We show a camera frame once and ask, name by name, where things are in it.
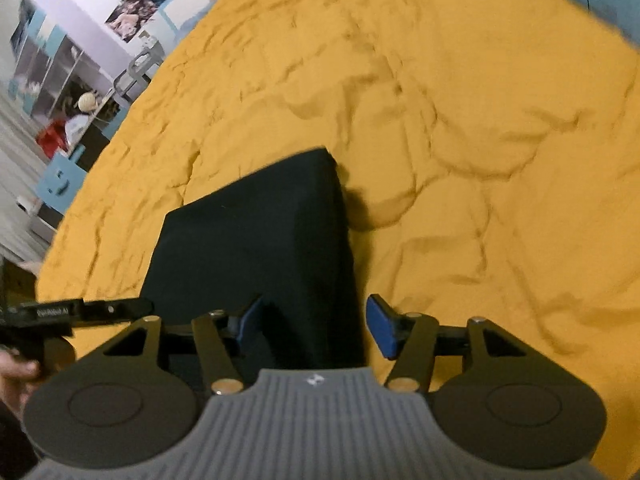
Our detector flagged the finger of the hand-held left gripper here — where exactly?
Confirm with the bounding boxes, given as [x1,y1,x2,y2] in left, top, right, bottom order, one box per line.
[81,297,154,319]

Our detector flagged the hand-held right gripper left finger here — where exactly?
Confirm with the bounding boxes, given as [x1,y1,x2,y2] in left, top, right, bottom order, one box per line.
[102,296,266,396]

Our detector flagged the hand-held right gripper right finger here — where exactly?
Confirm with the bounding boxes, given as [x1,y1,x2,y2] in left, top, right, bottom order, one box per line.
[366,293,528,395]

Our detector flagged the black pants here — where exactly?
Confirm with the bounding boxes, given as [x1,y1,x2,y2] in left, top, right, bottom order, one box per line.
[140,146,373,376]

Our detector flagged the person's left hand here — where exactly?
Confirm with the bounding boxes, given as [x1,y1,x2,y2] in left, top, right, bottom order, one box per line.
[0,350,42,411]

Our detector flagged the white floor item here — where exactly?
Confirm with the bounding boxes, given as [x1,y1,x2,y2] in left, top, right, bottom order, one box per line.
[15,195,64,242]

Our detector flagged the small blue drawer box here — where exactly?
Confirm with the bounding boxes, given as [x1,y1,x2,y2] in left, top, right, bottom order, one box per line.
[37,145,89,214]

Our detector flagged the red item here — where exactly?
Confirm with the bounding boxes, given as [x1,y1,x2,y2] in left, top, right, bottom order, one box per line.
[36,119,69,159]

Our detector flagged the white bag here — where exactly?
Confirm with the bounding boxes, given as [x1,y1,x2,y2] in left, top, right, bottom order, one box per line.
[65,113,92,144]

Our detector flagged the yellow bed blanket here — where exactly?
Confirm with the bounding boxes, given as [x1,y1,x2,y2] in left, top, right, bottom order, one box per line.
[35,0,640,480]

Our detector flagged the grey chair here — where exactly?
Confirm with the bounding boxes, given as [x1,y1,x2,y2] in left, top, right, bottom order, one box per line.
[112,42,167,105]

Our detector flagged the open shelf unit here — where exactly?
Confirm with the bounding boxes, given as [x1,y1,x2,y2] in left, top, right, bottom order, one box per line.
[9,0,117,122]

